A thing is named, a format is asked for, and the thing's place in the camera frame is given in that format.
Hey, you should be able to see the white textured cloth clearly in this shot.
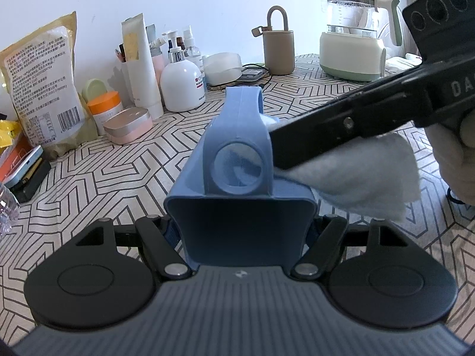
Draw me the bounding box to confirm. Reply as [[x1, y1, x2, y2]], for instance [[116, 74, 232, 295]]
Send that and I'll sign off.
[[260, 115, 422, 222]]

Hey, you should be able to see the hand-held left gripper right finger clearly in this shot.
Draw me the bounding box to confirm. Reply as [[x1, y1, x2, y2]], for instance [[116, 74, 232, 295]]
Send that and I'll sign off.
[[290, 214, 409, 279]]

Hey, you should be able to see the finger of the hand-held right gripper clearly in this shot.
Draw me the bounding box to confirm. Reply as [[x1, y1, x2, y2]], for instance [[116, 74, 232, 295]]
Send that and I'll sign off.
[[268, 65, 435, 172]]

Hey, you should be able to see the glass kettle on green base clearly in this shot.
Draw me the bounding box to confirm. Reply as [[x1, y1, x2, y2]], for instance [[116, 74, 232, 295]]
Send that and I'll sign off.
[[319, 0, 403, 82]]

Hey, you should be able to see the tan printed food bag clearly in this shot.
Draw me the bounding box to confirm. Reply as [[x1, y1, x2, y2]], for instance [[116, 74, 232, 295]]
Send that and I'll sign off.
[[0, 11, 88, 157]]

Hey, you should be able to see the green lidded jar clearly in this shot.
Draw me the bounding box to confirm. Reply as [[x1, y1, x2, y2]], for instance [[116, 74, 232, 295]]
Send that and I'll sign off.
[[81, 77, 107, 103]]

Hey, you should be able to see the orange lidded jar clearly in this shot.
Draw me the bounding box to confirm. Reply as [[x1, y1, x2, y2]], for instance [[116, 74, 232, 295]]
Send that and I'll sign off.
[[88, 90, 124, 136]]

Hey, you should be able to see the yellow packet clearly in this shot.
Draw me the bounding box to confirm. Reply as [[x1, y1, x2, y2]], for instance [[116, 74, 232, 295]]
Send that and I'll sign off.
[[0, 118, 23, 157]]

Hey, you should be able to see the clear spray bottle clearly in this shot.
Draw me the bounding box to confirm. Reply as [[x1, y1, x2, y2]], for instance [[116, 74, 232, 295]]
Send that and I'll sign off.
[[182, 26, 205, 79]]

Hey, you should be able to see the blue labelled water bottle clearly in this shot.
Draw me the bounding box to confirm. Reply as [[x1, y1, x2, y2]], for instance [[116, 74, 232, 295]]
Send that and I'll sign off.
[[0, 183, 20, 235]]

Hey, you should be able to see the black flat box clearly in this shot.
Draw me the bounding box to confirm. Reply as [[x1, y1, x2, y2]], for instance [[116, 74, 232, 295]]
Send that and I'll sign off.
[[10, 159, 51, 203]]

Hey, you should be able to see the orange flat box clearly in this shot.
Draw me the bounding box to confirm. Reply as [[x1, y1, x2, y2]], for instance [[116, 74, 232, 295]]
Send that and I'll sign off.
[[0, 133, 33, 179]]

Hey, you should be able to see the tall white tube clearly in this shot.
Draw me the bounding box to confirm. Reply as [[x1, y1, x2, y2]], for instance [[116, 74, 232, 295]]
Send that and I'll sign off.
[[121, 13, 164, 119]]

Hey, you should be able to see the geometric patterned tablecloth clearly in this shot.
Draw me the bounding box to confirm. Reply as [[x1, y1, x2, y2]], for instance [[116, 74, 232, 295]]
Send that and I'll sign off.
[[0, 54, 475, 290]]

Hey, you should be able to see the person's right hand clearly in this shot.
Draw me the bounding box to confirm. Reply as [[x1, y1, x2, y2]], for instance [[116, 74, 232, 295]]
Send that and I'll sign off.
[[426, 112, 475, 207]]

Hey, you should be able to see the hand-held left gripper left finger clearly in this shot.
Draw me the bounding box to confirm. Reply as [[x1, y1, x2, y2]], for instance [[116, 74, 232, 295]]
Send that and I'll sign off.
[[74, 213, 194, 282]]

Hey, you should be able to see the grey flat device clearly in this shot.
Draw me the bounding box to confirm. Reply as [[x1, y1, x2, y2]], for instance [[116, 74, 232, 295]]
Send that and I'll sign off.
[[239, 67, 268, 83]]

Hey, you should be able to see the blue plastic container with handle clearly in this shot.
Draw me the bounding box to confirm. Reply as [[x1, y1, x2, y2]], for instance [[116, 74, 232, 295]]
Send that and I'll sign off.
[[163, 86, 318, 268]]

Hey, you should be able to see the white translucent dome container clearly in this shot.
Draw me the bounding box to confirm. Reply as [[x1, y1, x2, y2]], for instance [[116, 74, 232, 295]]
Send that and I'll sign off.
[[203, 52, 243, 86]]

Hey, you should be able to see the beige flask with loop handle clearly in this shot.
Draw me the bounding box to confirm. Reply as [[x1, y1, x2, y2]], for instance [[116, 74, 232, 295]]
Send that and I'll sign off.
[[251, 5, 296, 76]]

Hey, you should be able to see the pink bottle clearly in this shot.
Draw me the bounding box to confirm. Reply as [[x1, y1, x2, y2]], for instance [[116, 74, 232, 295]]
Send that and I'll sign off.
[[146, 24, 166, 105]]

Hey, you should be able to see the pink flat case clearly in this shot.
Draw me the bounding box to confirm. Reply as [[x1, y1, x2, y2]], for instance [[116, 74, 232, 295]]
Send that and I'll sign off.
[[103, 106, 154, 145]]

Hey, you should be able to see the white pump bottle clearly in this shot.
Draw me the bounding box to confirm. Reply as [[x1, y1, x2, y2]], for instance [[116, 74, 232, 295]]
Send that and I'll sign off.
[[160, 30, 207, 113]]

